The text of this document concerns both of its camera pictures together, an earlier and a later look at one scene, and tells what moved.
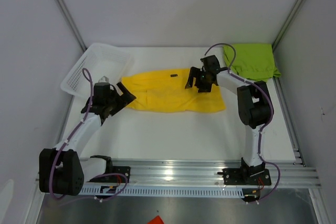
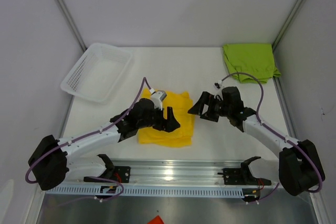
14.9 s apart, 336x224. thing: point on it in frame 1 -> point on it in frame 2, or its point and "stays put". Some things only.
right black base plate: (253, 176) stays put
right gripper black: (196, 72) -> (197, 108)
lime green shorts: (252, 61) stays put
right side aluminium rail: (297, 152) stays put
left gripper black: (126, 98) -> (170, 124)
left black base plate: (125, 170) stays put
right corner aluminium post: (294, 10) stays put
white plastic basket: (101, 60) stays put
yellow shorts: (165, 91) -> (182, 105)
